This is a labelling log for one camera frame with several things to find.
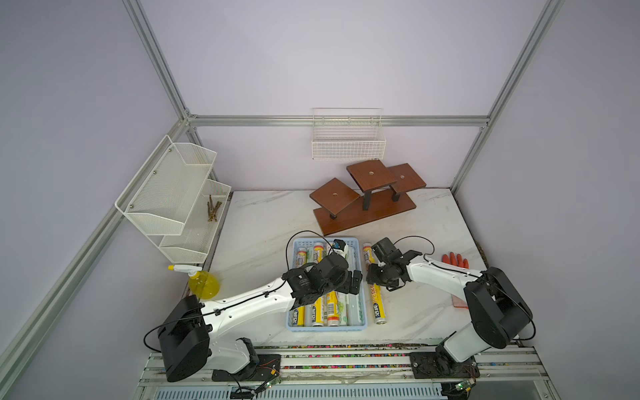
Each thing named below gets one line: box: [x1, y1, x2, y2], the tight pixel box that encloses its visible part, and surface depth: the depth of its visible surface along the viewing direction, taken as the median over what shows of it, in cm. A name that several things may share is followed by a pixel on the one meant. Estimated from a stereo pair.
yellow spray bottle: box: [168, 264, 220, 300], surface depth 82 cm
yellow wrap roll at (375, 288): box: [362, 242, 387, 325], surface depth 85 cm
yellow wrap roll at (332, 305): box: [326, 290, 340, 327], surface depth 79 cm
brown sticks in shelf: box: [206, 194, 223, 222], surface depth 97 cm
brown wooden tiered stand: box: [309, 160, 427, 237], surface depth 104 cm
